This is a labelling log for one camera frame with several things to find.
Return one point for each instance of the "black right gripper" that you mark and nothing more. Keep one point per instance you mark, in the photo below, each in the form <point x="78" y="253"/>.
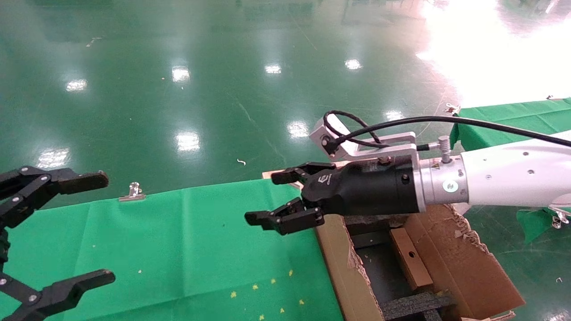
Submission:
<point x="370" y="187"/>

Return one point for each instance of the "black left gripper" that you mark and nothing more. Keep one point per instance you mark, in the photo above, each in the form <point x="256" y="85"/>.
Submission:
<point x="3" y="247"/>

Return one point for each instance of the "small brown cardboard box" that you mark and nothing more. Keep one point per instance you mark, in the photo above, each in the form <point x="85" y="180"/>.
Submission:
<point x="410" y="258"/>

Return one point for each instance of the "large open cardboard carton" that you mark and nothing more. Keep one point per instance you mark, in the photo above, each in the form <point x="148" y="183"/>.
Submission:
<point x="464" y="267"/>

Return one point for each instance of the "black foam insert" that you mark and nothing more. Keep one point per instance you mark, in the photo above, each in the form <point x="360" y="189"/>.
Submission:
<point x="374" y="220"/>
<point x="415" y="305"/>

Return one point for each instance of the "metal binder clip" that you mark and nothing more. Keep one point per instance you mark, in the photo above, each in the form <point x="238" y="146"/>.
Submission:
<point x="132" y="192"/>
<point x="453" y="109"/>
<point x="558" y="218"/>
<point x="552" y="97"/>

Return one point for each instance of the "large green table cloth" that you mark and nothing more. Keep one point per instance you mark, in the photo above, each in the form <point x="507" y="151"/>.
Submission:
<point x="156" y="240"/>

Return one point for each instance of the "green cloth with yellow specks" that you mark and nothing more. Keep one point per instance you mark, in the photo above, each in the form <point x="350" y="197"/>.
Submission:
<point x="513" y="118"/>

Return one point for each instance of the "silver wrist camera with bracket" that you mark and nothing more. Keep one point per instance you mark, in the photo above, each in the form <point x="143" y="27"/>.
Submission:
<point x="357" y="149"/>

